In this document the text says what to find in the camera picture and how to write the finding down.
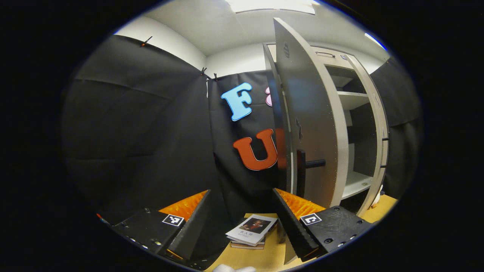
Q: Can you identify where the large ceiling light panel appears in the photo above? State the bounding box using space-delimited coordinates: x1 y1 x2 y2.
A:
227 0 316 15

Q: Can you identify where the grey cabinet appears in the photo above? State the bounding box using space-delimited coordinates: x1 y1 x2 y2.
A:
263 43 390 218

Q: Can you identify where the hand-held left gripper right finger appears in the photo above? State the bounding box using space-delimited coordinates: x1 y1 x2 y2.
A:
272 188 373 262

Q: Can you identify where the plush toy with orange feet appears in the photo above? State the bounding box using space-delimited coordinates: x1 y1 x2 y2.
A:
372 184 384 209

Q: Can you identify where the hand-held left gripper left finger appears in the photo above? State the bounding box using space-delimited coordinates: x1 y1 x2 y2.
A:
113 190 211 261

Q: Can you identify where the black backdrop cloth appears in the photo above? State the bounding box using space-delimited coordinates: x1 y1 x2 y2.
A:
62 35 284 227
371 57 422 199

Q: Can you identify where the grey cabinet drawer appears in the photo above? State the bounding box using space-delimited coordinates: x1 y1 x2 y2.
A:
308 46 356 65

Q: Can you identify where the grey cabinet door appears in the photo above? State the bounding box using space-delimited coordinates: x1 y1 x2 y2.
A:
273 18 349 265
346 55 390 218

